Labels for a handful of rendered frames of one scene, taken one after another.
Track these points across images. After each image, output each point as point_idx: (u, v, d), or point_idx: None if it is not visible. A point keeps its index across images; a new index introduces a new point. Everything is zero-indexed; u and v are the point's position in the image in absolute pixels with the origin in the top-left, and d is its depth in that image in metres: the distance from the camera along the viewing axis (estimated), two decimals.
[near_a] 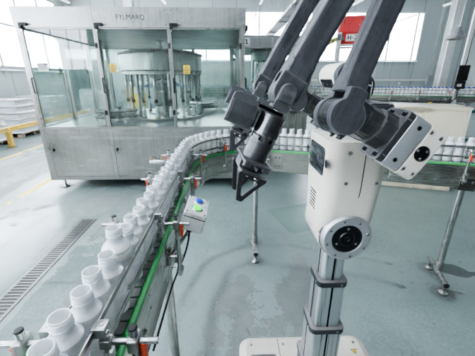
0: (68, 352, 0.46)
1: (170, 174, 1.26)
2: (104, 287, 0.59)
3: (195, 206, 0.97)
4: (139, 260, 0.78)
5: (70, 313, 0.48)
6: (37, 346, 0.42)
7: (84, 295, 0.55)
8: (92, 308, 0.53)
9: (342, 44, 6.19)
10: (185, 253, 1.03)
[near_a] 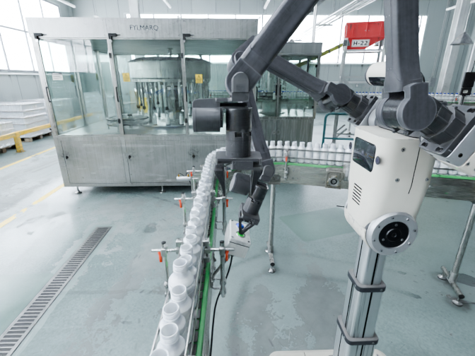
0: None
1: (205, 196, 1.31)
2: (182, 323, 0.64)
3: (238, 234, 1.02)
4: (196, 288, 0.83)
5: (167, 354, 0.53)
6: None
7: (169, 332, 0.60)
8: (179, 345, 0.58)
9: (348, 49, 6.24)
10: (227, 276, 1.08)
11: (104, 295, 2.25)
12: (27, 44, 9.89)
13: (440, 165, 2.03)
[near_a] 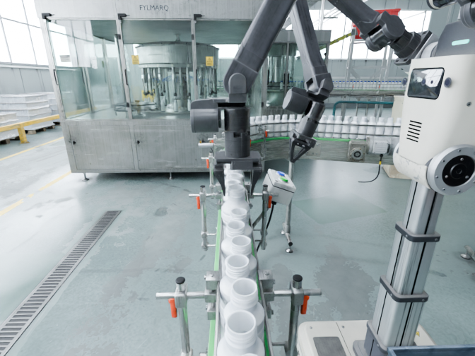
0: None
1: None
2: None
3: (282, 177, 0.95)
4: None
5: (245, 259, 0.45)
6: (235, 286, 0.40)
7: None
8: (251, 258, 0.51)
9: (356, 39, 6.17)
10: (267, 227, 1.01)
11: (119, 273, 2.18)
12: (30, 38, 9.81)
13: None
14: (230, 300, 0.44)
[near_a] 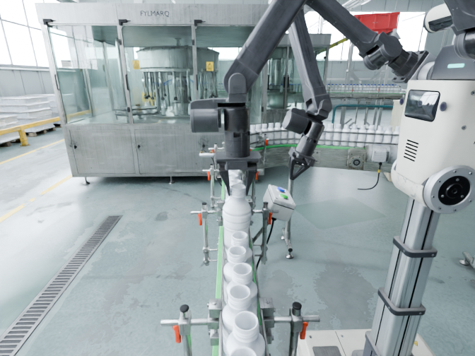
0: None
1: None
2: None
3: (282, 194, 0.97)
4: (248, 245, 0.78)
5: (247, 289, 0.48)
6: (237, 319, 0.42)
7: (239, 274, 0.55)
8: (251, 286, 0.53)
9: None
10: (267, 243, 1.03)
11: (120, 280, 2.20)
12: (30, 39, 9.83)
13: None
14: (232, 330, 0.46)
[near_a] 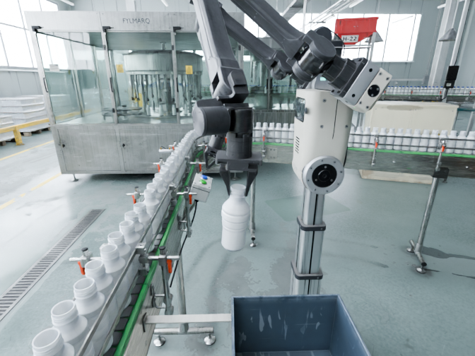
0: (122, 258, 0.70)
1: (179, 159, 1.50)
2: (140, 226, 0.83)
3: (201, 180, 1.21)
4: (160, 217, 1.01)
5: (121, 234, 0.71)
6: (105, 248, 0.66)
7: None
8: (133, 235, 0.77)
9: None
10: (193, 220, 1.26)
11: None
12: (27, 42, 10.07)
13: (403, 143, 2.21)
14: None
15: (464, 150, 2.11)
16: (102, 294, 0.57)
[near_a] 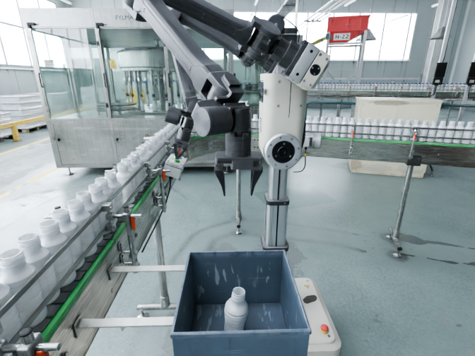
0: None
1: (158, 143, 1.60)
2: (109, 191, 0.93)
3: (174, 158, 1.31)
4: (132, 188, 1.12)
5: (89, 193, 0.82)
6: (72, 202, 0.76)
7: None
8: (101, 196, 0.87)
9: (330, 42, 6.53)
10: (167, 196, 1.37)
11: None
12: (25, 40, 10.18)
13: (379, 132, 2.32)
14: None
15: (436, 138, 2.21)
16: (65, 234, 0.67)
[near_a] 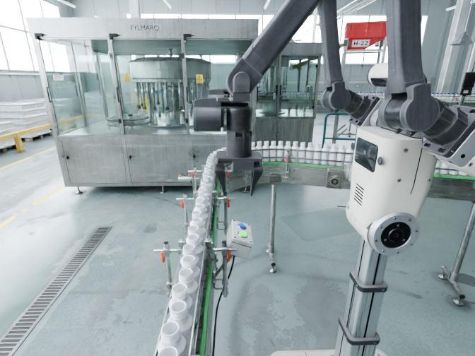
0: None
1: (207, 196, 1.32)
2: (189, 301, 0.70)
3: (241, 232, 1.02)
4: (200, 288, 0.84)
5: (177, 326, 0.59)
6: (162, 353, 0.54)
7: (178, 309, 0.66)
8: (186, 320, 0.64)
9: (348, 49, 6.25)
10: (229, 276, 1.08)
11: (106, 295, 2.26)
12: (27, 44, 9.89)
13: (441, 165, 2.03)
14: None
15: None
16: None
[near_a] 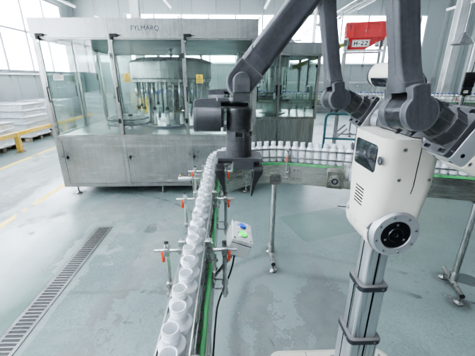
0: None
1: (207, 196, 1.32)
2: (189, 301, 0.70)
3: (241, 232, 1.02)
4: (200, 288, 0.84)
5: (177, 325, 0.59)
6: (162, 352, 0.54)
7: (178, 309, 0.66)
8: (186, 320, 0.64)
9: (348, 49, 6.25)
10: (229, 276, 1.08)
11: (106, 295, 2.26)
12: (27, 44, 9.89)
13: (441, 165, 2.03)
14: None
15: None
16: None
